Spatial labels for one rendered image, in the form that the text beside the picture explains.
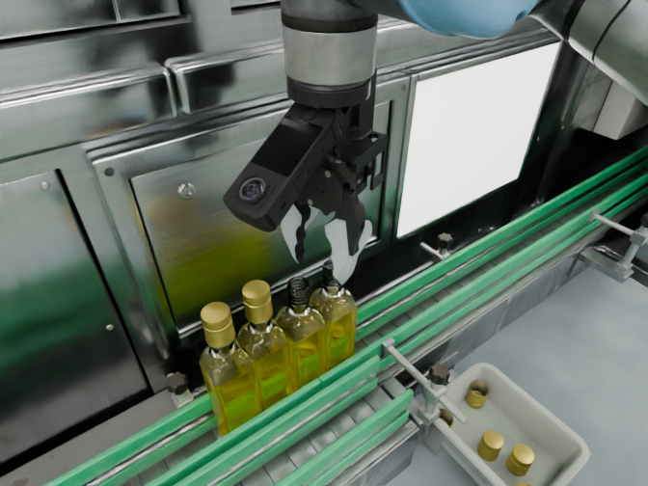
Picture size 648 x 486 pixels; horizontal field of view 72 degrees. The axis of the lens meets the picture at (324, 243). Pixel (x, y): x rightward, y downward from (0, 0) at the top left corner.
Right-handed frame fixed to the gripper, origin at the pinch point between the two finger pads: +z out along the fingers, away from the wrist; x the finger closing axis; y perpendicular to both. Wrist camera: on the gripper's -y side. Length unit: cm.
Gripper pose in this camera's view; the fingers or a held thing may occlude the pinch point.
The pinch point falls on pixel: (316, 267)
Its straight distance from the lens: 48.6
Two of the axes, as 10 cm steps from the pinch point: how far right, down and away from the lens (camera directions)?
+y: 5.8, -5.1, 6.4
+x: -8.2, -3.6, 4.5
